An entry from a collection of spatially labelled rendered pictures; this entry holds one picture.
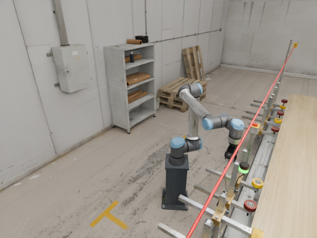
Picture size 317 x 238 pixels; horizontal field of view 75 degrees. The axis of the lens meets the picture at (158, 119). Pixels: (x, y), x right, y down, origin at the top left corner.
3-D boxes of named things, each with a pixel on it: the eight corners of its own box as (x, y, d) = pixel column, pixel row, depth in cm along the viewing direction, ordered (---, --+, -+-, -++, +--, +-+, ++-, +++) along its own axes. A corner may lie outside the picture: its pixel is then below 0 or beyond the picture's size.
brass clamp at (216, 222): (210, 223, 126) (211, 217, 124) (217, 207, 136) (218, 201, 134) (220, 228, 123) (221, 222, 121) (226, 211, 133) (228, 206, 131)
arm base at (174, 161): (168, 165, 222) (168, 158, 217) (168, 155, 239) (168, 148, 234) (186, 166, 221) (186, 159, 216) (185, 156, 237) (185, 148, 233)
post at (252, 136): (240, 173, 197) (249, 132, 177) (241, 170, 201) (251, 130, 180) (245, 174, 195) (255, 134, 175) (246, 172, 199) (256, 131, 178)
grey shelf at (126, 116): (112, 127, 417) (102, 46, 346) (140, 111, 483) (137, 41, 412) (129, 134, 395) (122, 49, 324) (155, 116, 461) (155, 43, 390)
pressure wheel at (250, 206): (240, 216, 145) (243, 204, 139) (243, 208, 151) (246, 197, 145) (252, 222, 141) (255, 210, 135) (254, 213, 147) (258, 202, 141)
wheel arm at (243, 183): (204, 172, 183) (205, 168, 181) (206, 169, 185) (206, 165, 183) (257, 193, 161) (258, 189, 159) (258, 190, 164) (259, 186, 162)
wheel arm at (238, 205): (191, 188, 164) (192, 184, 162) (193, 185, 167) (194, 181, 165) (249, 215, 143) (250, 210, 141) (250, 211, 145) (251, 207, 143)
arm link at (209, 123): (174, 83, 200) (208, 121, 147) (186, 81, 203) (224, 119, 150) (173, 94, 206) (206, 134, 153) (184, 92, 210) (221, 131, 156)
